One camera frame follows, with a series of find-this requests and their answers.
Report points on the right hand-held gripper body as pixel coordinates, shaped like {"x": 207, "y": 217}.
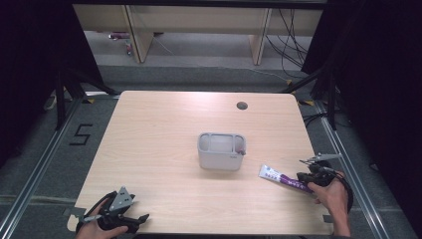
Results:
{"x": 320, "y": 172}

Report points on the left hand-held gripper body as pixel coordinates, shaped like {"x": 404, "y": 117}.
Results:
{"x": 120, "y": 199}

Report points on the white and purple toothpaste tube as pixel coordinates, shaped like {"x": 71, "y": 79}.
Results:
{"x": 282, "y": 179}

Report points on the person's right hand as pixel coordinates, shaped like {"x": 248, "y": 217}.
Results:
{"x": 330, "y": 199}

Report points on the person's left hand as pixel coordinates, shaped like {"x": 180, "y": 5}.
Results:
{"x": 96, "y": 229}

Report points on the small purple item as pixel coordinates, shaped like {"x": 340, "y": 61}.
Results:
{"x": 241, "y": 152}

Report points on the black metal stand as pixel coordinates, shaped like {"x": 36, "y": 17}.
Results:
{"x": 331, "y": 99}
{"x": 60, "y": 99}

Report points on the grey plastic organizer box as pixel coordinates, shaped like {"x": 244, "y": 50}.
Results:
{"x": 221, "y": 156}

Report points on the dark round table grommet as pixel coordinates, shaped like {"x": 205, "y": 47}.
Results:
{"x": 242, "y": 105}

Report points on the black curtain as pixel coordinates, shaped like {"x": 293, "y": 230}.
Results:
{"x": 36, "y": 66}
{"x": 381, "y": 99}

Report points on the pink item under desk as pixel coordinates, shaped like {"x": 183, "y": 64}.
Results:
{"x": 118, "y": 35}

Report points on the wooden shelf unit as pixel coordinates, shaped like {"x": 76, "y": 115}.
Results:
{"x": 199, "y": 20}

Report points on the aluminium floor rail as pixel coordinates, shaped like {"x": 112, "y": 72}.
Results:
{"x": 36, "y": 166}
{"x": 351, "y": 166}

